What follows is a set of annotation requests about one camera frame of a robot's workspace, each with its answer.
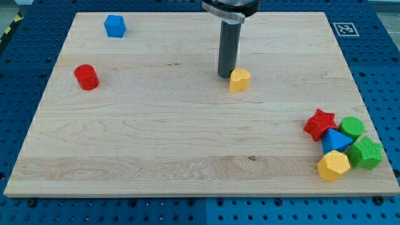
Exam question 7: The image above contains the yellow hexagon block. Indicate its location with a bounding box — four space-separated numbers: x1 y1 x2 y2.
317 150 351 183

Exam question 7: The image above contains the red cylinder block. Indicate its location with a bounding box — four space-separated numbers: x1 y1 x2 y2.
74 64 99 91

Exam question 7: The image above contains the green star block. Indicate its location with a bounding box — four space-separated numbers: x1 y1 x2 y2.
346 136 383 171

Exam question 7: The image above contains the red star block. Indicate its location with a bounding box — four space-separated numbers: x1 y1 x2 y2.
303 109 338 141

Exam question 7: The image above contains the blue cube block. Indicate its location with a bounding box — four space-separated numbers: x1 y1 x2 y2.
104 15 126 38

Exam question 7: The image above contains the green cylinder block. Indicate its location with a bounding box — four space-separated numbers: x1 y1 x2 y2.
338 116 365 141

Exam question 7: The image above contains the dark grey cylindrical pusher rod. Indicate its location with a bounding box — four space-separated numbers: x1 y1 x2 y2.
217 21 241 79

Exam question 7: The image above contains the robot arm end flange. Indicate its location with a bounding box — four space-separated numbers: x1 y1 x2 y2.
201 0 261 24

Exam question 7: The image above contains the blue triangle block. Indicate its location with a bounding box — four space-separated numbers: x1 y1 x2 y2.
321 128 353 154

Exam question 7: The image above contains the light wooden board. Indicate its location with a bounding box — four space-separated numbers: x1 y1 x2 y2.
4 12 399 198

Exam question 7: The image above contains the yellow heart block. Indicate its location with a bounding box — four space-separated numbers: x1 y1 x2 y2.
229 68 251 93

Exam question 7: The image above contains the white fiducial marker tag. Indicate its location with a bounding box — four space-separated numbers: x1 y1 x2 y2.
333 22 359 37

